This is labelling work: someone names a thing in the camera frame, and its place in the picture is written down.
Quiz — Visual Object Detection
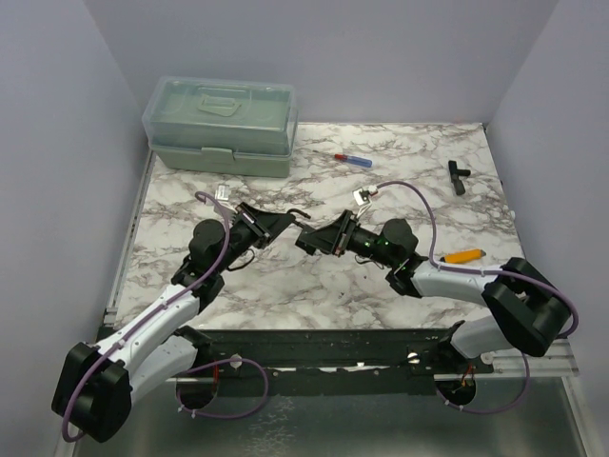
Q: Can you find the aluminium extrusion rail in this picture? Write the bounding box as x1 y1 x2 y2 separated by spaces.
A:
434 339 580 381

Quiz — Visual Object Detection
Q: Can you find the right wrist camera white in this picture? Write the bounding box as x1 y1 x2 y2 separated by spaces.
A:
353 185 379 218

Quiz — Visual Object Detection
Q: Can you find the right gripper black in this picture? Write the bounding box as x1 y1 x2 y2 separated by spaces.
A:
300 210 397 268

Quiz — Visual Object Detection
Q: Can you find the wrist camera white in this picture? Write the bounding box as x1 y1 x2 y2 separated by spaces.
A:
353 185 379 218
214 184 231 202

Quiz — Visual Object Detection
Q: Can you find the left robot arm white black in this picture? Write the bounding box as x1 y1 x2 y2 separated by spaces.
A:
51 203 295 443

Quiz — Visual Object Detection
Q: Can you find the black T-shaped tool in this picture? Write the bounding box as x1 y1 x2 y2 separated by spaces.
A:
448 160 471 196

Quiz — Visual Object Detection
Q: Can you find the black padlock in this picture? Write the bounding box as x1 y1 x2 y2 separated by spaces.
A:
286 209 316 255

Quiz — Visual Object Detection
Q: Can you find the red blue screwdriver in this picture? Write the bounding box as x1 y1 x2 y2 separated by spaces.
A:
313 149 373 169

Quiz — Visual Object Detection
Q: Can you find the green plastic toolbox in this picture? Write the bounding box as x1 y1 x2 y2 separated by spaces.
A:
142 76 299 178

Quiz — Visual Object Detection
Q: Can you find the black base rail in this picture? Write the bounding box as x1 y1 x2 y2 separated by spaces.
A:
174 326 493 397

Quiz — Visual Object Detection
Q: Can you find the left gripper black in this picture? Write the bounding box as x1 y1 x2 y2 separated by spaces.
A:
215 202 295 274

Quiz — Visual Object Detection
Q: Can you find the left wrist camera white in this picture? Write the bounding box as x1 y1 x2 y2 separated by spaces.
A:
214 184 231 202

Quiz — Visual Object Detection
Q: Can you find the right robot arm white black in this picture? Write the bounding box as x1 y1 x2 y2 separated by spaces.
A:
296 210 573 373

